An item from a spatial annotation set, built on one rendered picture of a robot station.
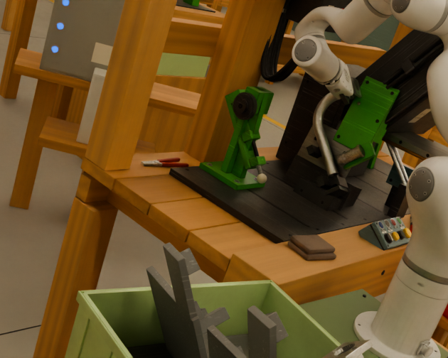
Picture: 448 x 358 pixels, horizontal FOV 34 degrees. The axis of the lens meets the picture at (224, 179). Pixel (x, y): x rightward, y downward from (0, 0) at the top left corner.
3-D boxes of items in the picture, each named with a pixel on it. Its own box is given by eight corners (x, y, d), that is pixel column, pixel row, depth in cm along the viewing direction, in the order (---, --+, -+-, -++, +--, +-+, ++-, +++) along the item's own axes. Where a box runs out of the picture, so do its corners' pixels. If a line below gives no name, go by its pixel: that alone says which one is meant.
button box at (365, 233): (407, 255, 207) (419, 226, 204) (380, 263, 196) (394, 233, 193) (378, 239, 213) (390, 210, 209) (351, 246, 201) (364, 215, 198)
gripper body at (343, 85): (344, 82, 198) (358, 94, 207) (336, 48, 201) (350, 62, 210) (318, 91, 201) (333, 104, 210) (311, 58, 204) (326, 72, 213)
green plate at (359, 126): (374, 161, 218) (409, 97, 215) (363, 155, 211) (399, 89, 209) (343, 145, 225) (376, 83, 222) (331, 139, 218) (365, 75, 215)
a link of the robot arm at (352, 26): (352, -43, 175) (284, 29, 199) (371, 13, 169) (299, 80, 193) (380, -38, 179) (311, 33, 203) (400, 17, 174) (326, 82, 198)
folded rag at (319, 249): (315, 243, 185) (318, 233, 184) (336, 260, 179) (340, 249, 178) (286, 244, 179) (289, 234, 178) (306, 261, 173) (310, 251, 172)
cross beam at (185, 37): (379, 72, 294) (387, 51, 291) (139, 50, 195) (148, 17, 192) (368, 68, 296) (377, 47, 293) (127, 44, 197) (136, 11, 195)
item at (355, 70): (365, 175, 256) (401, 84, 245) (316, 181, 233) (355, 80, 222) (323, 153, 267) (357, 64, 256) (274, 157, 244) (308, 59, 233)
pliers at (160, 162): (177, 160, 218) (178, 156, 217) (188, 167, 215) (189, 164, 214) (136, 161, 206) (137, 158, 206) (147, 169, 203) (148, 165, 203)
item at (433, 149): (463, 167, 223) (467, 158, 222) (441, 170, 211) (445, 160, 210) (359, 117, 245) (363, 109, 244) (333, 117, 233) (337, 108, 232)
